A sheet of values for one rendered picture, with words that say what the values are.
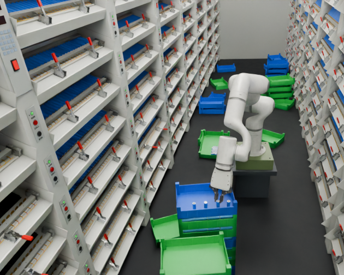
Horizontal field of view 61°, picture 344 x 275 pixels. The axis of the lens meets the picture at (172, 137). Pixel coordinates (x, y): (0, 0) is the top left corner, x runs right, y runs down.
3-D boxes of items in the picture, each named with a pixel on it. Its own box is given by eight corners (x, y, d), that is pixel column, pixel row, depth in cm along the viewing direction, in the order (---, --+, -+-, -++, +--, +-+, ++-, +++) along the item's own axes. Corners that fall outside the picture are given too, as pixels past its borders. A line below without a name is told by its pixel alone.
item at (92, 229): (134, 177, 188) (139, 161, 180) (87, 256, 138) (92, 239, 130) (106, 165, 189) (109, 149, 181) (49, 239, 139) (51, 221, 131)
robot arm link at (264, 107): (247, 123, 216) (249, 92, 205) (273, 126, 209) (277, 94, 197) (243, 130, 207) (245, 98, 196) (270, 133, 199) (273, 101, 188)
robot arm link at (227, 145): (236, 163, 147) (218, 159, 151) (239, 137, 145) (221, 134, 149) (232, 166, 140) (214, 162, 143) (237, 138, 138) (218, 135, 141)
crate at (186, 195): (229, 188, 165) (229, 177, 161) (237, 214, 147) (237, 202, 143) (176, 192, 165) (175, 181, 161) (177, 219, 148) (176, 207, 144)
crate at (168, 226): (190, 215, 215) (190, 207, 211) (200, 235, 198) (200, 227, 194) (150, 226, 209) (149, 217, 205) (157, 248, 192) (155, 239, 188)
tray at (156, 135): (165, 126, 246) (168, 117, 240) (139, 168, 196) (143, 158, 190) (143, 117, 247) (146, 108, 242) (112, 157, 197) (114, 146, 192)
